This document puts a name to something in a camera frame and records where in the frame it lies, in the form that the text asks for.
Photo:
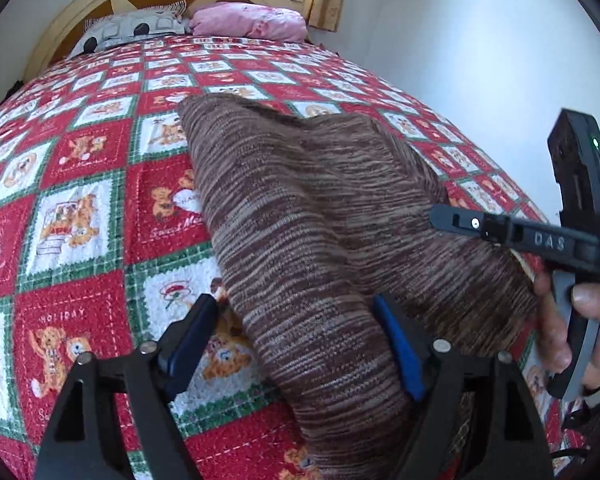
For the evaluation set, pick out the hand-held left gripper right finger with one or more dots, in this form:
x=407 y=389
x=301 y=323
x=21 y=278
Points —
x=405 y=355

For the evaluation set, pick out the person's right hand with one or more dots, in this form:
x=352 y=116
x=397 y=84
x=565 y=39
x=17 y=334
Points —
x=555 y=330

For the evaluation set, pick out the cream wooden headboard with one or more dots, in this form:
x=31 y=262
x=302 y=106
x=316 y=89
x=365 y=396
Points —
x=80 y=10

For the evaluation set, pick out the red printed patchwork quilt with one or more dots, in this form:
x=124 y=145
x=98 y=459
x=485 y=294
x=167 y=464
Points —
x=95 y=200

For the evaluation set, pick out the grey patterned pillow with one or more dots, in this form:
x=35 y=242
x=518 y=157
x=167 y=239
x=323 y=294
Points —
x=125 y=27

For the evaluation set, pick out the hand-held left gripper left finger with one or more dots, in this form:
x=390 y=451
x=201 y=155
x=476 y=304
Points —
x=192 y=345

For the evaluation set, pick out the brown knit sweater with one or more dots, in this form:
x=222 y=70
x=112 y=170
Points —
x=320 y=230

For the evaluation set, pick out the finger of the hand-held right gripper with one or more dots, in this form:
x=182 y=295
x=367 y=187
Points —
x=465 y=221

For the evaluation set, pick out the dark cloth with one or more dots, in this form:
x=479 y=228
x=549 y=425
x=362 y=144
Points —
x=16 y=86

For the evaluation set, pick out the pink pillow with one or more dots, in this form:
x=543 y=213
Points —
x=250 y=20

